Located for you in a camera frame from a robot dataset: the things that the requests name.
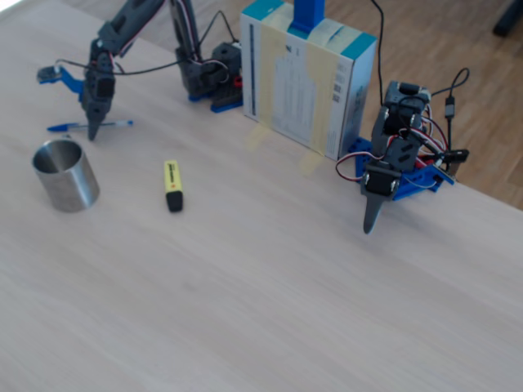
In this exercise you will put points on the black furniture foot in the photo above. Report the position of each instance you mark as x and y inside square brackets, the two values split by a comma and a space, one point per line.
[508, 18]

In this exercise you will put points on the beige masking tape strip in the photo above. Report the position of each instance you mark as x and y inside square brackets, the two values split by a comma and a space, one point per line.
[271, 81]
[312, 163]

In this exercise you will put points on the blue printed camera mount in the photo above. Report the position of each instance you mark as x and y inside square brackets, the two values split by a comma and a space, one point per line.
[73, 83]

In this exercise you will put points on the small red connector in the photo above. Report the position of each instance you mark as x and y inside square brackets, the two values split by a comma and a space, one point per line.
[237, 81]

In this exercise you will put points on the grey robot arm without camera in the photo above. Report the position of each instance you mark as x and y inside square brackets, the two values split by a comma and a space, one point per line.
[402, 98]

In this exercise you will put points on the motor controller board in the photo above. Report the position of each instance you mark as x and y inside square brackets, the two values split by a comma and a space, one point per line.
[443, 171]

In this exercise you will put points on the blue printed camera post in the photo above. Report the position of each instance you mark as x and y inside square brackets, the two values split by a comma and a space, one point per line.
[306, 14]

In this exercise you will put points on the black USB plug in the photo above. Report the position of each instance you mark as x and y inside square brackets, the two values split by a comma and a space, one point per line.
[455, 156]

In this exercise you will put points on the grey gripper with camera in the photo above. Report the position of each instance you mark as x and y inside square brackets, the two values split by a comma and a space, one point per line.
[96, 111]

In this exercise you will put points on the grey gripper without camera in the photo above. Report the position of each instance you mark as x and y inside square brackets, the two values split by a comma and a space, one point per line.
[379, 184]

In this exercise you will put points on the blue capped ballpoint pen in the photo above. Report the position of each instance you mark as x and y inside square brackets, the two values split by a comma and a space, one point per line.
[61, 127]

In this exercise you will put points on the white teal cardboard box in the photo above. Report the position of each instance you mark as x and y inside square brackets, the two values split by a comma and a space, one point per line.
[310, 102]

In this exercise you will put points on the grey robot arm with camera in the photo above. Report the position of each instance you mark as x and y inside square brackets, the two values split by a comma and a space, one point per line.
[126, 20]

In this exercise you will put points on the yellow Stabilo Boss highlighter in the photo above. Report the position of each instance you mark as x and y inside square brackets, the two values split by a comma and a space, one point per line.
[172, 175]

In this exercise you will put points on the blue printed arm base plate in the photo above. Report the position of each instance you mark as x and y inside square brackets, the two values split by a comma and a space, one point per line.
[412, 185]
[220, 107]

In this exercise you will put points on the bare wrist camera circuit board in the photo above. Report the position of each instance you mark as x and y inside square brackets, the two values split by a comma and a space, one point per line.
[47, 74]

